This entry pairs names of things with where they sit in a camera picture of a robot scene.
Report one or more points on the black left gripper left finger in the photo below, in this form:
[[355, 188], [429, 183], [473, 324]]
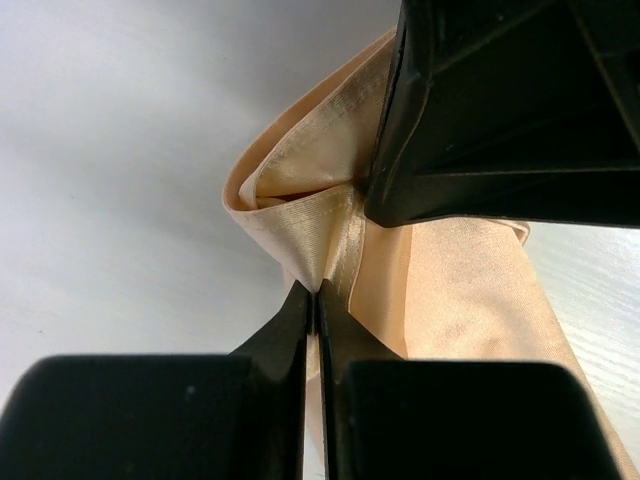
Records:
[[213, 416]]

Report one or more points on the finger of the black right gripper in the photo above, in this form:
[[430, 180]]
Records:
[[525, 110]]

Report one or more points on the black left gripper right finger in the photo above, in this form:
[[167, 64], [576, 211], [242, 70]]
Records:
[[390, 418]]

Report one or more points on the peach satin napkin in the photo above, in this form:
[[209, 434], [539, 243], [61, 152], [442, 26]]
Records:
[[458, 288]]

